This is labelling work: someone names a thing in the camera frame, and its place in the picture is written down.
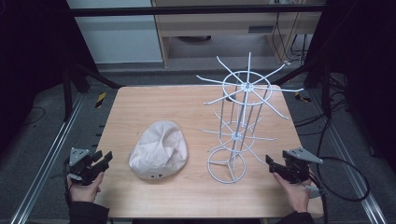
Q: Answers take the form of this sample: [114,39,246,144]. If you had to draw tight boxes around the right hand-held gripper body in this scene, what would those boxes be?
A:
[281,147,327,199]

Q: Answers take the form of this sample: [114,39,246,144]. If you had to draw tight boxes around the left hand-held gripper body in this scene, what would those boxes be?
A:
[64,147,101,187]

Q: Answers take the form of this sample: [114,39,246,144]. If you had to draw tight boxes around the white cloth cap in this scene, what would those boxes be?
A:
[128,119,190,181]

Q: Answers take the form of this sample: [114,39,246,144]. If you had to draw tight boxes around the white wire hat rack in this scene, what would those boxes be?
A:
[195,51,304,185]

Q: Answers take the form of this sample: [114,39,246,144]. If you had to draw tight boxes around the person's left hand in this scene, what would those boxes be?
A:
[66,171,106,203]

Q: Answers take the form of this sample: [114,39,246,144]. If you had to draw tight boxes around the person's right hand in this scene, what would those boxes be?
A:
[272,172,313,215]

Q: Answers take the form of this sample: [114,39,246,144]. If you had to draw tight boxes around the black and yellow tape strip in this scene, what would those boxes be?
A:
[293,91,313,104]
[94,91,107,109]

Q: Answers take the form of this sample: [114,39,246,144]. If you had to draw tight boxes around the black metal stand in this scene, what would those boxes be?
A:
[272,59,333,119]
[61,54,125,123]

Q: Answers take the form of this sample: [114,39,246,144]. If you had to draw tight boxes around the pale grey cabinet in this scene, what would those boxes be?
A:
[66,0,164,65]

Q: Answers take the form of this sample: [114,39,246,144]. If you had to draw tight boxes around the aluminium floor rail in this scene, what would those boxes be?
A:
[309,88,390,224]
[8,92,86,224]

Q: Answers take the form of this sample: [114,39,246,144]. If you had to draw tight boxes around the black floor cables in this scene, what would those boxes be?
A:
[292,74,354,157]

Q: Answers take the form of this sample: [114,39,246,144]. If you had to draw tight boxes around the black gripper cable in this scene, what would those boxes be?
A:
[307,157,372,224]

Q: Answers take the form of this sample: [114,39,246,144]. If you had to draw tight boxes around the thin black floor cable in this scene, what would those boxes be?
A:
[21,105,47,126]

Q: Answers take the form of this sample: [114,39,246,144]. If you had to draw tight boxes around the black hanging cables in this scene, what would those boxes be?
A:
[271,11,310,64]

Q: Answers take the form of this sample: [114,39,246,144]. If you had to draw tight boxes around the black frame crossbar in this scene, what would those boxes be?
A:
[68,4,327,18]

